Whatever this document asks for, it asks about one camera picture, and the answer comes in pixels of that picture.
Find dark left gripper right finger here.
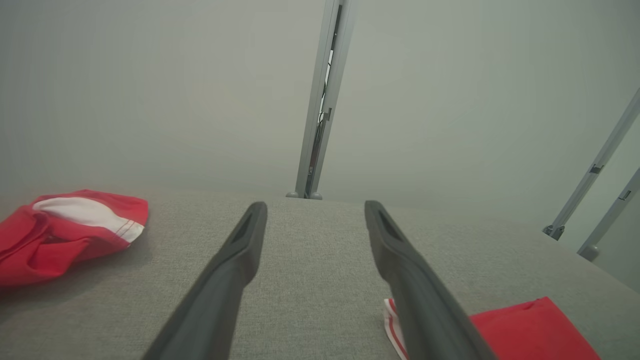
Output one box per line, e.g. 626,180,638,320
364,200,496,360

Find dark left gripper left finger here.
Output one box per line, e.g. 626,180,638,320
142,201,269,360

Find red Bulls basketball jersey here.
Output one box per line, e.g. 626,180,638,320
383,296,601,360

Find red white-banded shorts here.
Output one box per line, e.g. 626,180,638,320
0,189,149,288

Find grey slim partition post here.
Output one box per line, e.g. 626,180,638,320
542,86,640,242
577,167,640,262

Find grey double-rail partition post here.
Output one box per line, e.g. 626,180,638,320
292,0,357,200

